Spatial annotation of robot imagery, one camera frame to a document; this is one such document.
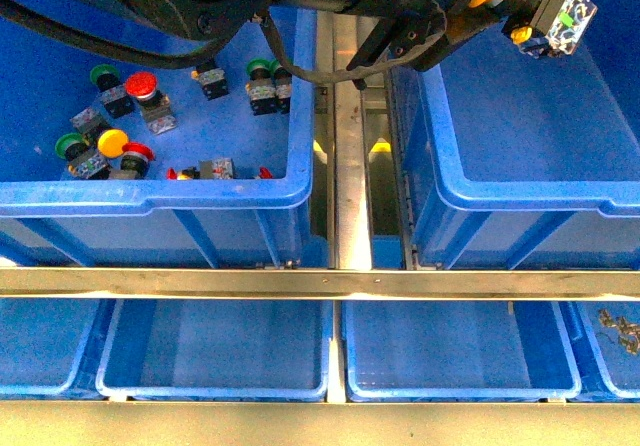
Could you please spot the metal shelf front rail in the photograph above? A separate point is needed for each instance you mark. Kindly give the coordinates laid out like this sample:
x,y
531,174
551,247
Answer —
x,y
317,284

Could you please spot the large yellow mushroom push button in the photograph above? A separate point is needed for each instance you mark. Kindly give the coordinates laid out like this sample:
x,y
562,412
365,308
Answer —
x,y
538,28

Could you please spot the metal divider rail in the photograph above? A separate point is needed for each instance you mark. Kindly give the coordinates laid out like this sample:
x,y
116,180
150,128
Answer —
x,y
348,215

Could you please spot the lower blue bin with parts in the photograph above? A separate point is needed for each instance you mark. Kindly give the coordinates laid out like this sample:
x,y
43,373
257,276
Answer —
x,y
608,373

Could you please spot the green push button lower left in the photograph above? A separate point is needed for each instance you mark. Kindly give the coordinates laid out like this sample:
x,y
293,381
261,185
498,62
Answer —
x,y
83,160

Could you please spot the small black metal parts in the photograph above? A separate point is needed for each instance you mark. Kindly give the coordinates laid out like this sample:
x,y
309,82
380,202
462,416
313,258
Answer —
x,y
627,331

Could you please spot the green push button pair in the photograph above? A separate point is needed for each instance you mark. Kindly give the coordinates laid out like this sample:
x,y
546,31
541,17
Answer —
x,y
269,87

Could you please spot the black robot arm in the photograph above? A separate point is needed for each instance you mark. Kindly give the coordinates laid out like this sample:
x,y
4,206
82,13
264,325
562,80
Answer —
x,y
211,23

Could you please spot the yellow push button in bin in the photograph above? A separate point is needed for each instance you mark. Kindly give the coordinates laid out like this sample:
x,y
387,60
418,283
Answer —
x,y
98,132

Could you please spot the lower blue bin left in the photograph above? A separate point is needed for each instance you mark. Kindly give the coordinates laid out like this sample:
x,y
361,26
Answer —
x,y
226,350

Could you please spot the red push button lower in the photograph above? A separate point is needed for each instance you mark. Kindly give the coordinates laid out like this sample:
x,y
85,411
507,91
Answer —
x,y
135,162

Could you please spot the blue bin with buttons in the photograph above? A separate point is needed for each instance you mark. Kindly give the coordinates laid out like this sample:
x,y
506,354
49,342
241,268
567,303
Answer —
x,y
226,188

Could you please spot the empty blue middle bin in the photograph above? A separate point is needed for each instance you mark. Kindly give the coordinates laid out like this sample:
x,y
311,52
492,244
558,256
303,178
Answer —
x,y
512,162

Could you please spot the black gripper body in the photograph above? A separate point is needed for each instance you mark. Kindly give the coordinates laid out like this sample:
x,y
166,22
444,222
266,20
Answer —
x,y
440,27

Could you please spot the red mushroom push button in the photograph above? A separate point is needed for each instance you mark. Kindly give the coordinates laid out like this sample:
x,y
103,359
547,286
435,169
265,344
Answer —
x,y
155,106

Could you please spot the lower blue bin middle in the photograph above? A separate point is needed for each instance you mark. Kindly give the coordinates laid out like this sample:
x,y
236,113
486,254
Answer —
x,y
466,351

